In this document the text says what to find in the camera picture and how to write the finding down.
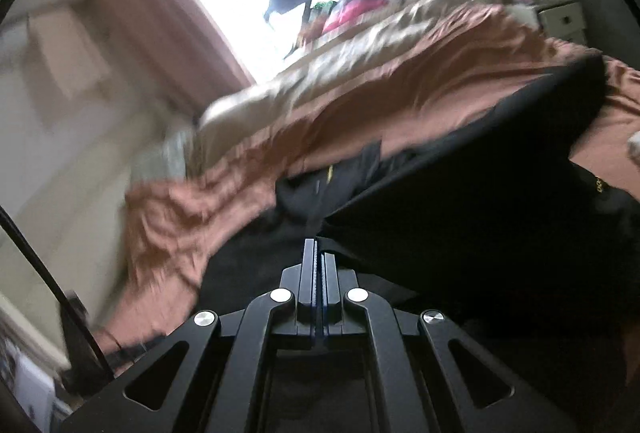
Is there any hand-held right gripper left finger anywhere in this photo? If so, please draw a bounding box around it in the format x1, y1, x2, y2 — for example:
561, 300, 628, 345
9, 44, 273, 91
60, 238, 319, 433

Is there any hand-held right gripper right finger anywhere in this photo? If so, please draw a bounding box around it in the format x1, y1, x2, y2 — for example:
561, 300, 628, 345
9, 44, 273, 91
320, 252, 581, 433

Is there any black garment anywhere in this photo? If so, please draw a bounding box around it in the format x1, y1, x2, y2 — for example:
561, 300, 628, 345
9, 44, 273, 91
197, 56, 640, 433

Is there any white crumpled cloth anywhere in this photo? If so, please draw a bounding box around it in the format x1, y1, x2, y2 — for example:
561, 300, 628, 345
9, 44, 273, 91
132, 123, 197, 181

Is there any beige duvet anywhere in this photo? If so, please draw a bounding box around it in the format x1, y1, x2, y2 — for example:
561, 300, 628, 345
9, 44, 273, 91
197, 0, 483, 164

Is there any brown bed sheet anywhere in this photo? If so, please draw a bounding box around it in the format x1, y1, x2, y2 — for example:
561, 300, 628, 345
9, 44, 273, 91
95, 3, 640, 364

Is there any red cloth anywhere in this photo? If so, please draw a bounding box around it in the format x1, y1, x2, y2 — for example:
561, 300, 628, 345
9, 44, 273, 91
322, 0, 390, 34

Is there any brown curtain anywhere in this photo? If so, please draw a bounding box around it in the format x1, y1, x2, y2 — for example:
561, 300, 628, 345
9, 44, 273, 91
100, 0, 256, 114

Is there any white dresser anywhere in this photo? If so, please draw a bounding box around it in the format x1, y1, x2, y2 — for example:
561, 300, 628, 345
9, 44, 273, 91
537, 0, 587, 46

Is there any black cable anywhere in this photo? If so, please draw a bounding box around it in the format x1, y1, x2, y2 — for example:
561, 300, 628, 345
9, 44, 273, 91
0, 206, 115, 381

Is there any beige wall cloth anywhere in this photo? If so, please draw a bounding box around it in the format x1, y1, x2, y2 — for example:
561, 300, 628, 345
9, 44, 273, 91
27, 8, 113, 101

